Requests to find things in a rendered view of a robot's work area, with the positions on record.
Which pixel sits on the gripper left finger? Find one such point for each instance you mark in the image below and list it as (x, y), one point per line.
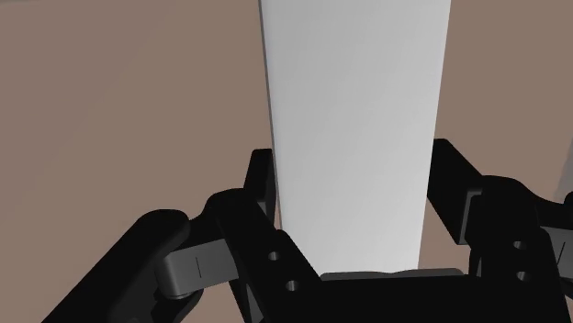
(250, 250)

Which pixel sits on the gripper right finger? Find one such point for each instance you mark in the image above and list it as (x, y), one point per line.
(501, 214)

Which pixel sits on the tall white box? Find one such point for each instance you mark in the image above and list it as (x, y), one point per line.
(353, 134)

